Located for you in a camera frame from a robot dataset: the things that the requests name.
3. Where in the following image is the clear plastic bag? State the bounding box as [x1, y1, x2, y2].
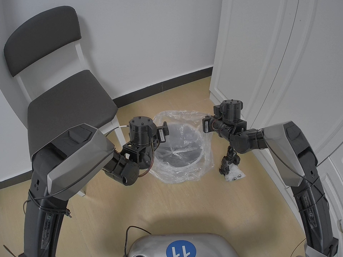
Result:
[149, 110, 215, 183]

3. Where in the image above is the black plastic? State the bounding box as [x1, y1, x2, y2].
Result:
[218, 146, 241, 175]

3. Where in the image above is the clear printed wrapper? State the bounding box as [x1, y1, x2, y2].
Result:
[224, 165, 245, 182]

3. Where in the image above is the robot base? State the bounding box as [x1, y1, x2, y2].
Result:
[129, 233, 240, 257]

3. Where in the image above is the white trash bin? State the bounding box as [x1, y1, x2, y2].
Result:
[154, 124, 203, 169]

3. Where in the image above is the white chair with grey cushions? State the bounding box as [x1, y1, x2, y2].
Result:
[3, 6, 126, 197]

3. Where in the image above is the white wardrobe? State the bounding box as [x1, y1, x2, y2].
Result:
[209, 0, 343, 192]

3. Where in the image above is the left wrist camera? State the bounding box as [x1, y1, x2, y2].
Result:
[158, 121, 170, 144]

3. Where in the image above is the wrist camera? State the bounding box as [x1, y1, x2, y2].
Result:
[158, 121, 170, 144]
[202, 114, 215, 134]

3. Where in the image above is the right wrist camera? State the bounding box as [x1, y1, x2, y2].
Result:
[202, 114, 215, 134]

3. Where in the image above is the thin black cable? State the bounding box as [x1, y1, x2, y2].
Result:
[292, 237, 309, 254]

